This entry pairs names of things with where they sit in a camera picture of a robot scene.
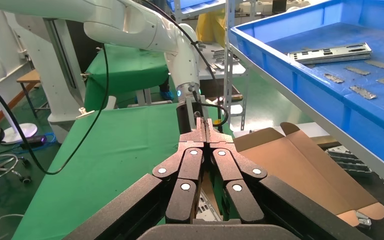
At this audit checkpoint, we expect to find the black hanging cable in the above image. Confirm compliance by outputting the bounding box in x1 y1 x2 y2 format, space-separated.
0 43 110 176

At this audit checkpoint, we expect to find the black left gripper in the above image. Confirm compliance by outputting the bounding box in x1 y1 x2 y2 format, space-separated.
176 101 202 135

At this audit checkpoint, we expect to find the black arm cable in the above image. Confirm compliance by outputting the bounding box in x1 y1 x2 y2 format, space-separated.
140 0 230 128

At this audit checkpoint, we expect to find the grey steel shelving rack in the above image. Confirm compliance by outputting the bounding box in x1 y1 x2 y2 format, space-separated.
173 0 249 132

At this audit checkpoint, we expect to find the black power adapter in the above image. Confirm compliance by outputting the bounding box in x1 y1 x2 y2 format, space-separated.
19 135 48 150

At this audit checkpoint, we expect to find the green cloth covered table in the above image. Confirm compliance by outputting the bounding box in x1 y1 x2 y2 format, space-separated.
84 43 171 112

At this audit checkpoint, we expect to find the small wooden table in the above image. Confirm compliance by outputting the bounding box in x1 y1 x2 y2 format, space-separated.
15 68 49 120

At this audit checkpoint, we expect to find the blue floor cable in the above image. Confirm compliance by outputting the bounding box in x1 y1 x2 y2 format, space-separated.
0 132 60 156

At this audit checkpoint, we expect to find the green table cloth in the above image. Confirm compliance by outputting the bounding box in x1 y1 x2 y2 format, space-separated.
11 99 236 240

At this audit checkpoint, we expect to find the blue plastic tray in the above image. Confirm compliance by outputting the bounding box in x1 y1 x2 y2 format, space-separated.
230 0 384 176

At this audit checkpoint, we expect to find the metal plate stack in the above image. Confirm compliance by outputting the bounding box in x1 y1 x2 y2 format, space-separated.
324 145 373 177

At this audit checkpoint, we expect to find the blue storage bin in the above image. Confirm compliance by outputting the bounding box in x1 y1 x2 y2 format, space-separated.
167 0 227 16

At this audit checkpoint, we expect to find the white robot torso column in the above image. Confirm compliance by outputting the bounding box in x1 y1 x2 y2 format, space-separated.
13 18 117 143

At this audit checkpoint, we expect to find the white pedestal fan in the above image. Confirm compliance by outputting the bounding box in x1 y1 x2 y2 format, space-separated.
0 36 39 146

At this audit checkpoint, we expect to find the open brown cardboard box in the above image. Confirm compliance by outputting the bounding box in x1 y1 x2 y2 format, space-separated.
200 121 384 229

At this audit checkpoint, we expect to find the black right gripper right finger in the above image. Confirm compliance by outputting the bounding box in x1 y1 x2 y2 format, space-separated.
206 118 372 240

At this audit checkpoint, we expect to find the silver metal shield plate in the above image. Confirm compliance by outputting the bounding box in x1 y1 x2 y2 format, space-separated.
195 190 224 223
287 42 373 66

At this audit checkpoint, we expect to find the small metal bracket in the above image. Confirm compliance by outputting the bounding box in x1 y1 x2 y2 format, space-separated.
354 211 372 230

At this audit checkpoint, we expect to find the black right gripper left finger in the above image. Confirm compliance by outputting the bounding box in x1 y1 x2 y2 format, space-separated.
62 117 207 240

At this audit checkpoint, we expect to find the yellow plastic sheet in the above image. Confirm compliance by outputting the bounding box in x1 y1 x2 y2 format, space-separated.
195 8 228 47

